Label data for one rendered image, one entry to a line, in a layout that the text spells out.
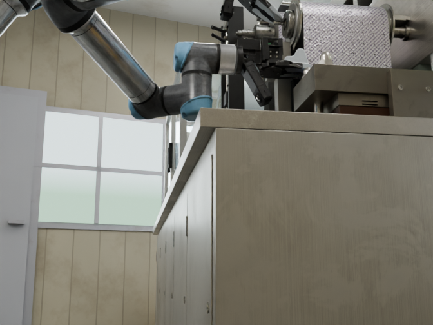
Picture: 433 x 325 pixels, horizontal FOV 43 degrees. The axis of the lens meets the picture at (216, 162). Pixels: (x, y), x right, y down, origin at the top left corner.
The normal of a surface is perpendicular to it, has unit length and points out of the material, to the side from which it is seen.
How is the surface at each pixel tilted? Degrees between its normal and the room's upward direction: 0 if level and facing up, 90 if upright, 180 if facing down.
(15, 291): 90
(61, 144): 90
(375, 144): 90
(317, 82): 90
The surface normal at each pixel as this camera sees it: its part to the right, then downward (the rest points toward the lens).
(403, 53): -0.99, -0.03
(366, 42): 0.14, -0.21
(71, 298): 0.37, -0.20
